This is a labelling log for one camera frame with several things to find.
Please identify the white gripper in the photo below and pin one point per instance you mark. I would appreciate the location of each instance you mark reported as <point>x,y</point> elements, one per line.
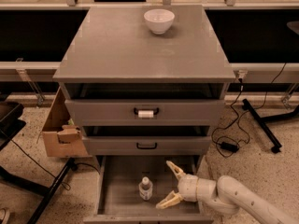
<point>188,188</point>

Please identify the clear plastic water bottle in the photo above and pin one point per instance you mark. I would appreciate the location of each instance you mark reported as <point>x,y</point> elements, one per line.
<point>145,188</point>

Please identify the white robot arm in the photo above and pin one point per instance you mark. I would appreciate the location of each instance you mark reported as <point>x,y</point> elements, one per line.
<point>226,195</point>

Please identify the grey open bottom drawer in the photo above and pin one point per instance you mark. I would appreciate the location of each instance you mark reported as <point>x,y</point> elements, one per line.
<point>119,201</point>

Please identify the grey middle drawer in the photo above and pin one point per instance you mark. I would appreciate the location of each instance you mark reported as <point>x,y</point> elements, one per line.
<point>150,145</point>

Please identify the grey drawer cabinet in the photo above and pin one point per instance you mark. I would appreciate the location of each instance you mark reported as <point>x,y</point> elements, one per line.
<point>115,56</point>

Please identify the grey top drawer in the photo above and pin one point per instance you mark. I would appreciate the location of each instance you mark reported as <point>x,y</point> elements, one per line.
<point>124,112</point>

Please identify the black floor stand right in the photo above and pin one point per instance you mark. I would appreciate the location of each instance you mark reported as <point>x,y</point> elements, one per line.
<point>262,121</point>

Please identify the cardboard box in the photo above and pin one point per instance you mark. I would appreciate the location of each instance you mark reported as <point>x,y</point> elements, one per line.
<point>62,138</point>

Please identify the white ceramic bowl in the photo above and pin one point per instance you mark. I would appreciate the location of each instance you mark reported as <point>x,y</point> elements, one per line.
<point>159,20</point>

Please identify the white shoe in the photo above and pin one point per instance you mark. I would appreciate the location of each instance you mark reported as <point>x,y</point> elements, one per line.
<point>4,215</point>

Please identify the black stand left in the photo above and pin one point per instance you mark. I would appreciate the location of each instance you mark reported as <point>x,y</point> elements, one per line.
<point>25,156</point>

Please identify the black power adapter with cable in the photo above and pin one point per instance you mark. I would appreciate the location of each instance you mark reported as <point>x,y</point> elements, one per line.
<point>226,145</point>

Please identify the white tape on handle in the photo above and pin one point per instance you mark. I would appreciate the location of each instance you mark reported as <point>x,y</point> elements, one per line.
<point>145,114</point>

